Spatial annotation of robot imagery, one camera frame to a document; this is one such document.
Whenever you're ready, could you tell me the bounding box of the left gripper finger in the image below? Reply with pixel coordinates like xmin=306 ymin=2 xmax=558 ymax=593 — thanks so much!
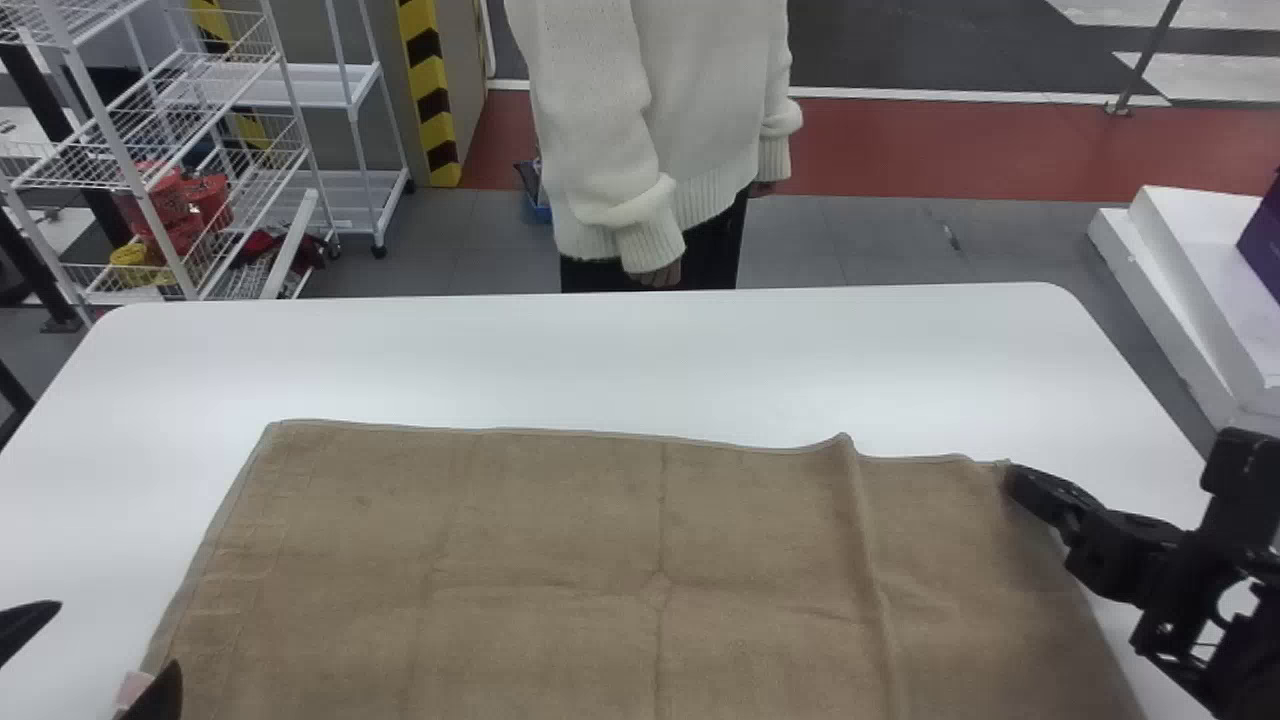
xmin=0 ymin=600 xmax=63 ymax=669
xmin=113 ymin=659 xmax=185 ymax=720

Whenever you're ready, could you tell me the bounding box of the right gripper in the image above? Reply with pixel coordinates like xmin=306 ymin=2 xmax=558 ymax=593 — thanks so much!
xmin=1004 ymin=463 xmax=1188 ymax=608

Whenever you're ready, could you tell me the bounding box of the white slab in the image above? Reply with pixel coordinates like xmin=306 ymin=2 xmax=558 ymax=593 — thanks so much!
xmin=1086 ymin=184 xmax=1280 ymax=439

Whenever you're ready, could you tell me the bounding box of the purple crate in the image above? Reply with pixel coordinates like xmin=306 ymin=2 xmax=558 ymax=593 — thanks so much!
xmin=1236 ymin=167 xmax=1280 ymax=305

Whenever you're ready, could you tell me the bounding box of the yellow snack packet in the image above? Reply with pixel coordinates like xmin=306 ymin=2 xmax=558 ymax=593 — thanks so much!
xmin=107 ymin=240 xmax=177 ymax=290

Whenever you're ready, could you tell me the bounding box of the beige towel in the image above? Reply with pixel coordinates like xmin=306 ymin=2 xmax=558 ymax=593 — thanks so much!
xmin=140 ymin=419 xmax=1147 ymax=720

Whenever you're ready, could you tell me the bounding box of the red snack packet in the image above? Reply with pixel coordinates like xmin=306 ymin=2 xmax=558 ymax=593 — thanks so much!
xmin=118 ymin=163 xmax=234 ymax=265

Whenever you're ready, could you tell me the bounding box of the person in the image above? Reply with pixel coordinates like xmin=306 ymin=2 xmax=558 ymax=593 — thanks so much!
xmin=503 ymin=0 xmax=805 ymax=294

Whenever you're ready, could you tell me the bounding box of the blue basket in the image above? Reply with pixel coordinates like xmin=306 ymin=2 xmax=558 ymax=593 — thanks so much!
xmin=514 ymin=157 xmax=554 ymax=225

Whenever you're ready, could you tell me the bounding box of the white shelf trolley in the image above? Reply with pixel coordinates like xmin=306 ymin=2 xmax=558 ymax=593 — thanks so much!
xmin=160 ymin=0 xmax=417 ymax=260

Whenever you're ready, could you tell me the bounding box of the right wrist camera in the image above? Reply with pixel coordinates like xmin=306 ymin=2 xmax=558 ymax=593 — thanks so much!
xmin=1198 ymin=427 xmax=1280 ymax=546

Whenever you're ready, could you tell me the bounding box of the white wire rack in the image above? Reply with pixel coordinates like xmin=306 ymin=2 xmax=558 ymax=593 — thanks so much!
xmin=0 ymin=0 xmax=342 ymax=307

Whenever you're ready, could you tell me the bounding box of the yellow black striped post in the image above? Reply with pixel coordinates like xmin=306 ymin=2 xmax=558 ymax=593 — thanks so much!
xmin=396 ymin=0 xmax=464 ymax=189

